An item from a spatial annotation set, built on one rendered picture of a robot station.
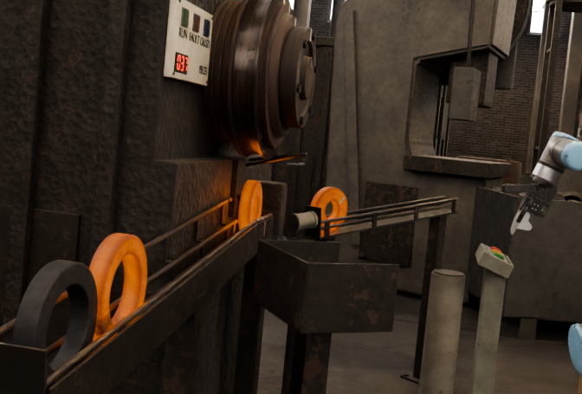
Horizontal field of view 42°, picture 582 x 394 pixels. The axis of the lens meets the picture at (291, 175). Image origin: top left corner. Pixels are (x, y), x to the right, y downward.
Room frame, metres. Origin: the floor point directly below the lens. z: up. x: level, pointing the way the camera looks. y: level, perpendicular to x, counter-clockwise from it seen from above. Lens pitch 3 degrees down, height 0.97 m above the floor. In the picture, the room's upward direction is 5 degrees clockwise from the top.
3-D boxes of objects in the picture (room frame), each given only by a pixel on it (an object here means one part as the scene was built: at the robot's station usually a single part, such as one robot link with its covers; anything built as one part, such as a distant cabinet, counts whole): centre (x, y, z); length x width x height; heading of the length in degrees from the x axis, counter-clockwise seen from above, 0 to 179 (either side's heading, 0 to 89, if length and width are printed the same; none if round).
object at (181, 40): (1.81, 0.27, 1.15); 0.26 x 0.02 x 0.18; 169
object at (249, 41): (2.12, 0.10, 1.11); 0.47 x 0.06 x 0.47; 169
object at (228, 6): (2.14, 0.18, 1.12); 0.47 x 0.10 x 0.47; 169
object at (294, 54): (2.10, 0.00, 1.11); 0.28 x 0.06 x 0.28; 169
